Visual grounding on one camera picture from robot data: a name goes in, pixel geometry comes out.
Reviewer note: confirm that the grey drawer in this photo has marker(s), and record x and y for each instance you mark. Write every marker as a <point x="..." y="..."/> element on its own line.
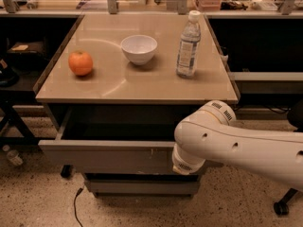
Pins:
<point x="141" y="184"/>
<point x="115" y="139"/>

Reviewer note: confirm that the black side table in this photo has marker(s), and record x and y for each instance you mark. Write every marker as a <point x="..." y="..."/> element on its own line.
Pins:
<point x="23" y="63"/>

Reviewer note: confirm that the white bowl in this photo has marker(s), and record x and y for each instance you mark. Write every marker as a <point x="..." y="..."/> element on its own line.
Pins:
<point x="139" y="49"/>

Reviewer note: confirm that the foam gripper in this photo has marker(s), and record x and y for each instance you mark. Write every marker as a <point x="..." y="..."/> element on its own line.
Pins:
<point x="186" y="165"/>

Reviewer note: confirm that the orange fruit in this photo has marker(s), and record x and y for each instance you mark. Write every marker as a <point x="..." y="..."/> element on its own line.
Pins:
<point x="80" y="63"/>

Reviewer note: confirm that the black office chair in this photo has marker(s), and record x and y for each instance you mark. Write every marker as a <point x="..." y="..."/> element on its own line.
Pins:
<point x="295" y="118"/>

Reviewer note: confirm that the grey top drawer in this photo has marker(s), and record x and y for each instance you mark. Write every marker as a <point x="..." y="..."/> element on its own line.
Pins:
<point x="115" y="139"/>

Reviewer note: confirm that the small bottle on floor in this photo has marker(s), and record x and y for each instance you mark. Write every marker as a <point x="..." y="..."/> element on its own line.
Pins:
<point x="13" y="155"/>

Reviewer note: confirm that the clear plastic water bottle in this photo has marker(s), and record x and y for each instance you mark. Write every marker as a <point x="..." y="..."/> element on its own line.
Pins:
<point x="188" y="46"/>

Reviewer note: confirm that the grey drawer cabinet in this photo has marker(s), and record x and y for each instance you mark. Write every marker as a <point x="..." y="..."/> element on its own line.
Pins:
<point x="115" y="80"/>

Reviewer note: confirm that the grey bottom drawer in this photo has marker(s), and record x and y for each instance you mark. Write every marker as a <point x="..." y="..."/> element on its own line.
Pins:
<point x="141" y="184"/>

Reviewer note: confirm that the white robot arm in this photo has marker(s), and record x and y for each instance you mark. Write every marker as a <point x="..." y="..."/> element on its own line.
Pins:
<point x="209" y="134"/>

